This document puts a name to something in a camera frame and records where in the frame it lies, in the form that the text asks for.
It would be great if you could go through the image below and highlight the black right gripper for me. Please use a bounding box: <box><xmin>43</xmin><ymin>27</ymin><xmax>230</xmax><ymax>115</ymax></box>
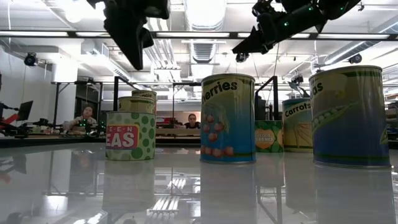
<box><xmin>232</xmin><ymin>0</ymin><xmax>326</xmax><ymax>55</ymax></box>

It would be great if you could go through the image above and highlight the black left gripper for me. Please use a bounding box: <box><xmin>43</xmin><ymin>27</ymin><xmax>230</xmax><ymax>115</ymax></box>
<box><xmin>86</xmin><ymin>0</ymin><xmax>170</xmax><ymax>70</ymax></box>

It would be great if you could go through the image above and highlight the orange and yellow can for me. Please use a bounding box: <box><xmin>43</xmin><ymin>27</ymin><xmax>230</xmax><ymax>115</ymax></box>
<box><xmin>118</xmin><ymin>96</ymin><xmax>155</xmax><ymax>114</ymax></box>

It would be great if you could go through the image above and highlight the blue cherries label can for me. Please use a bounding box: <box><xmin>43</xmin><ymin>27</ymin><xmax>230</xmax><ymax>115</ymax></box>
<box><xmin>200</xmin><ymin>73</ymin><xmax>257</xmax><ymax>165</ymax></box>

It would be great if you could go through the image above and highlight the green sliced peaches can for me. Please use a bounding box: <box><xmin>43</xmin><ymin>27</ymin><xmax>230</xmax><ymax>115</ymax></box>
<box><xmin>254</xmin><ymin>119</ymin><xmax>284</xmax><ymax>154</ymax></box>

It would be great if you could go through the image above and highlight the yellow carrots label can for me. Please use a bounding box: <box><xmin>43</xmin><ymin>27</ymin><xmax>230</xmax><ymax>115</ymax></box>
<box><xmin>281</xmin><ymin>98</ymin><xmax>313</xmax><ymax>154</ymax></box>

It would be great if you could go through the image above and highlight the green polka-dot peas can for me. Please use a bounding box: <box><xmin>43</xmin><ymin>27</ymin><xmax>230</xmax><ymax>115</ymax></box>
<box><xmin>105</xmin><ymin>111</ymin><xmax>157</xmax><ymax>162</ymax></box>

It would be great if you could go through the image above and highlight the blue peas label can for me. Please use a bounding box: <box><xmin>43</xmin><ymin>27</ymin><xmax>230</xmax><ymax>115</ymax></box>
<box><xmin>308</xmin><ymin>65</ymin><xmax>392</xmax><ymax>170</ymax></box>

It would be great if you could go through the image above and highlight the black overhead light bar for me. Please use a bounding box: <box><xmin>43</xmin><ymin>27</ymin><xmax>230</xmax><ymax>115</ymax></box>
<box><xmin>0</xmin><ymin>30</ymin><xmax>398</xmax><ymax>42</ymax></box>

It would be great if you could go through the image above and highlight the person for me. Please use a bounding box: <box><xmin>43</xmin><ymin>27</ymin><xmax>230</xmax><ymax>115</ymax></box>
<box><xmin>63</xmin><ymin>105</ymin><xmax>98</xmax><ymax>131</ymax></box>
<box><xmin>183</xmin><ymin>113</ymin><xmax>201</xmax><ymax>129</ymax></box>

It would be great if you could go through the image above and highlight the black computer monitor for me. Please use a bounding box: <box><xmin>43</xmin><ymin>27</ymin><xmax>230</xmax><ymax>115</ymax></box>
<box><xmin>16</xmin><ymin>100</ymin><xmax>34</xmax><ymax>122</ymax></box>

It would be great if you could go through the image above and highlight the silver ceiling duct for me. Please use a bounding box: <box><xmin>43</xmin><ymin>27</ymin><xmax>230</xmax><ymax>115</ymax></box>
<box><xmin>183</xmin><ymin>0</ymin><xmax>229</xmax><ymax>74</ymax></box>

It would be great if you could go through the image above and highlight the black metal rig frame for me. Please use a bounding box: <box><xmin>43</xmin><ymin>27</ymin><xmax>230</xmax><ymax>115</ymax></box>
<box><xmin>50</xmin><ymin>80</ymin><xmax>104</xmax><ymax>127</ymax></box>

